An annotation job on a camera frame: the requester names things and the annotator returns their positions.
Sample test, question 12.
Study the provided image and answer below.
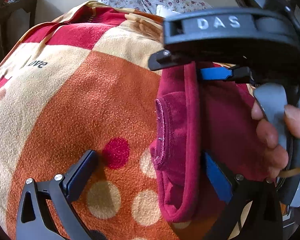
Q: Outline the orange red patterned blanket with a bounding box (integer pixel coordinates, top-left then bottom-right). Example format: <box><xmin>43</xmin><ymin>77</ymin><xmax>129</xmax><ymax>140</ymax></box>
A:
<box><xmin>0</xmin><ymin>1</ymin><xmax>225</xmax><ymax>239</ymax></box>

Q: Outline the person's right hand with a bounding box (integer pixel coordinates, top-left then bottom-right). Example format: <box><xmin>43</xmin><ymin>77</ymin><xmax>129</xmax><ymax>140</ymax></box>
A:
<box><xmin>251</xmin><ymin>102</ymin><xmax>300</xmax><ymax>178</ymax></box>

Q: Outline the white pillow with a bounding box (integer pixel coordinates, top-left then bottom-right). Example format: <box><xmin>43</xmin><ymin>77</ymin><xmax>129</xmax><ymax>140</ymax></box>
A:
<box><xmin>156</xmin><ymin>5</ymin><xmax>180</xmax><ymax>18</ymax></box>

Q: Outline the maroon fleece garment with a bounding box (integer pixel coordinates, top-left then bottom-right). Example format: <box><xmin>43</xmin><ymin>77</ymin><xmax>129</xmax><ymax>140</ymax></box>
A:
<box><xmin>150</xmin><ymin>63</ymin><xmax>270</xmax><ymax>223</ymax></box>

